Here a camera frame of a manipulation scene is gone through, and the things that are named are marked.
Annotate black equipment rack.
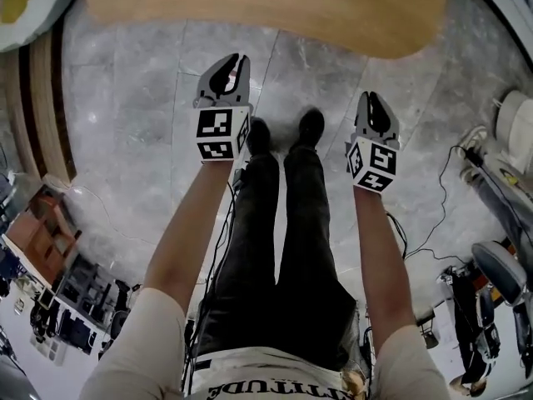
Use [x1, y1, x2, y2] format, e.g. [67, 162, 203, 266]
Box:
[28, 256, 138, 356]

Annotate black cables at waist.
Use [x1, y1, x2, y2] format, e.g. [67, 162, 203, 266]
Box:
[182, 160, 251, 395]

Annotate person's right black shoe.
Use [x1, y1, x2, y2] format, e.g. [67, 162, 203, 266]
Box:
[294, 106, 326, 152]

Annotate person's black trousers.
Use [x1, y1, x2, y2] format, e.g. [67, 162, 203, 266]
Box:
[195, 142, 359, 373]

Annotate black cable on floor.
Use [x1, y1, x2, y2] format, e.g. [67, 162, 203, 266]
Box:
[385, 143, 496, 266]

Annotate person's left forearm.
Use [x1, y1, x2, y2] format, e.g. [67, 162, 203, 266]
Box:
[142, 159, 235, 320]

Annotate white board with black edge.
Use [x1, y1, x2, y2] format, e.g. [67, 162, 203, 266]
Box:
[460, 0, 533, 64]

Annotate person's white printed shirt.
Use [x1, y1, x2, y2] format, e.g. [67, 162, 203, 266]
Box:
[77, 284, 453, 400]

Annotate white and yellow cushion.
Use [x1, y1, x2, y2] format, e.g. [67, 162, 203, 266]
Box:
[0, 0, 86, 53]

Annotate brown wooden shelf unit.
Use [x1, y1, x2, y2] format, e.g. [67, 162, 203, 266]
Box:
[4, 183, 82, 289]

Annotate person's left black shoe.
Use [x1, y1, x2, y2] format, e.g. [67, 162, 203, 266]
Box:
[245, 116, 272, 157]

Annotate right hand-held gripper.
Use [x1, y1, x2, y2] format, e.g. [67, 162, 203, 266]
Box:
[344, 91, 402, 193]

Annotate wooden coffee table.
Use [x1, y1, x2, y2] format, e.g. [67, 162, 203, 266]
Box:
[84, 0, 450, 61]

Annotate person's right forearm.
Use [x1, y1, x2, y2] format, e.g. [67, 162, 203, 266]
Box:
[352, 183, 419, 341]

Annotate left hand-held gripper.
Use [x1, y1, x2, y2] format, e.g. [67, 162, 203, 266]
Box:
[192, 53, 254, 164]

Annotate white round appliance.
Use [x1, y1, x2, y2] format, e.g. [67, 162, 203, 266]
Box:
[482, 88, 533, 208]

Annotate curved wooden striped cabinet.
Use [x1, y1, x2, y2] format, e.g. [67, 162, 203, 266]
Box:
[2, 26, 78, 183]

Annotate person's black shoe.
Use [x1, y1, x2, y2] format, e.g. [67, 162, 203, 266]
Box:
[245, 116, 272, 157]
[294, 106, 326, 152]

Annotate grey office chair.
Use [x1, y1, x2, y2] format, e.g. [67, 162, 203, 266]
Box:
[470, 240, 533, 368]

